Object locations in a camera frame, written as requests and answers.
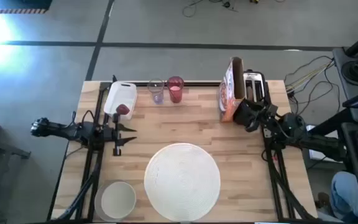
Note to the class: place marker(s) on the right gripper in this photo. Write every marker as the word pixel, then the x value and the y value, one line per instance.
pixel 244 113

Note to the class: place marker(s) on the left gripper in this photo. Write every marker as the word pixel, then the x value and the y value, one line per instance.
pixel 117 137

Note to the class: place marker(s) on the orange cereal box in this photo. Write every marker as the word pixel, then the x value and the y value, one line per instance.
pixel 228 99

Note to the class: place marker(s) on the red apple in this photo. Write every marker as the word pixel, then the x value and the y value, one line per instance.
pixel 122 109

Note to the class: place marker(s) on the white plastic container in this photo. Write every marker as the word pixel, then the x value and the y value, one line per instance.
pixel 120 93

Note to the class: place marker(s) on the white ceramic bowl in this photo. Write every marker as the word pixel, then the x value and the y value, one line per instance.
pixel 118 199

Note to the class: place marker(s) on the red plastic cup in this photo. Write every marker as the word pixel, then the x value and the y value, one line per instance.
pixel 175 91

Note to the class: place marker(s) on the round white woven placemat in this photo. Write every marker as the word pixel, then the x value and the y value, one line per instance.
pixel 182 182

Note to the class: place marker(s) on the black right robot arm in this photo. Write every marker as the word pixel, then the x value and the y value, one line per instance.
pixel 315 144

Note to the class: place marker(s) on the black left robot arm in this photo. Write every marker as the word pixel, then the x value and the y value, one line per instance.
pixel 57 129

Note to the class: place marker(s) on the black two-slot toaster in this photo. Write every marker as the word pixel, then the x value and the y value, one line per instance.
pixel 255 81

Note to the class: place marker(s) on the clear plastic cup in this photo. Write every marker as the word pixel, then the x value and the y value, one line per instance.
pixel 156 93

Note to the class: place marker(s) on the white paper sheet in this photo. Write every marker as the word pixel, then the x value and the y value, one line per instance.
pixel 315 154

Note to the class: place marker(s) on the black desk support beam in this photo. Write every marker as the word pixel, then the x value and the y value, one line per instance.
pixel 331 123

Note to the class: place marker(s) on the dark grey desk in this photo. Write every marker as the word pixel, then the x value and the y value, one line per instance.
pixel 346 84

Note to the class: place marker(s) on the person's shoe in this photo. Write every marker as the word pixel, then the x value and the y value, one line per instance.
pixel 324 200

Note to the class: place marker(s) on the person's leg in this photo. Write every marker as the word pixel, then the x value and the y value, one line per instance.
pixel 356 199

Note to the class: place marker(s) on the yellow black hazard strip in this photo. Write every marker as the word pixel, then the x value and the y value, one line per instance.
pixel 11 11

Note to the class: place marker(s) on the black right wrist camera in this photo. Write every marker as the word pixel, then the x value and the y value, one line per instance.
pixel 253 126

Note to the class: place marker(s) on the black aluminium rig frame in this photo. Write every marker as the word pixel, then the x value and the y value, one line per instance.
pixel 93 174

